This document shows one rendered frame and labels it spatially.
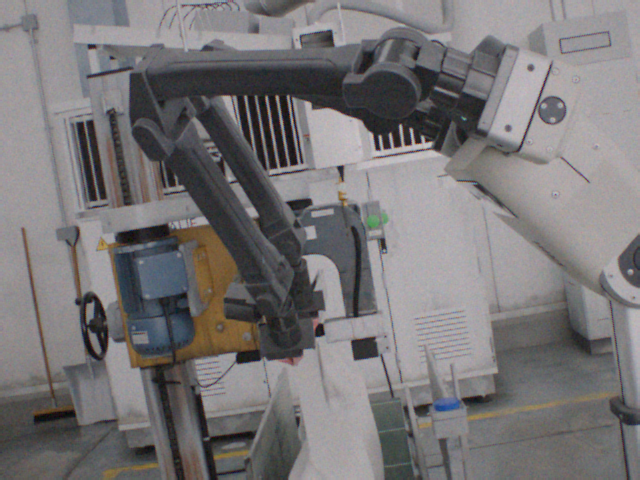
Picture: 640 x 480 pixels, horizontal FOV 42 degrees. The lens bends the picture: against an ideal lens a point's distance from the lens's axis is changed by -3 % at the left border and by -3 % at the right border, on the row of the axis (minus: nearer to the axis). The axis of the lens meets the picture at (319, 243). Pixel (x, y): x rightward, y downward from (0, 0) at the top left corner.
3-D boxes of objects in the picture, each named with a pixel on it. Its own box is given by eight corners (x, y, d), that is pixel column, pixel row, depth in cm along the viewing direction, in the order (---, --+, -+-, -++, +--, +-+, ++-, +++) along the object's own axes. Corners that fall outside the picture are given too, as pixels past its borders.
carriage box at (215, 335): (260, 350, 205) (236, 221, 203) (125, 370, 207) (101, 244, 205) (270, 331, 230) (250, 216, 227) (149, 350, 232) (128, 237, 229)
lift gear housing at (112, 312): (130, 344, 211) (121, 301, 211) (109, 347, 212) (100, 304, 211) (140, 336, 222) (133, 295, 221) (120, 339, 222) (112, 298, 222)
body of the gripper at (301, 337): (261, 330, 164) (253, 308, 159) (313, 323, 164) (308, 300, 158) (262, 359, 160) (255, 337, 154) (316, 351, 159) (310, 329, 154)
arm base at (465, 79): (508, 55, 111) (476, 140, 112) (451, 34, 111) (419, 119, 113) (520, 46, 103) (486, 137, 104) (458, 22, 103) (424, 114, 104)
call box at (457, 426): (469, 434, 191) (466, 408, 191) (435, 439, 192) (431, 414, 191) (465, 424, 199) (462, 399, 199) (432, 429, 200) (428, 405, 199)
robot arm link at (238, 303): (272, 299, 144) (287, 262, 150) (210, 289, 147) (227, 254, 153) (283, 342, 153) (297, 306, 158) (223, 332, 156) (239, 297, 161)
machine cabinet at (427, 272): (509, 402, 476) (450, 31, 461) (117, 461, 489) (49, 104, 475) (480, 359, 591) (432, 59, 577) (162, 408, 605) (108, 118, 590)
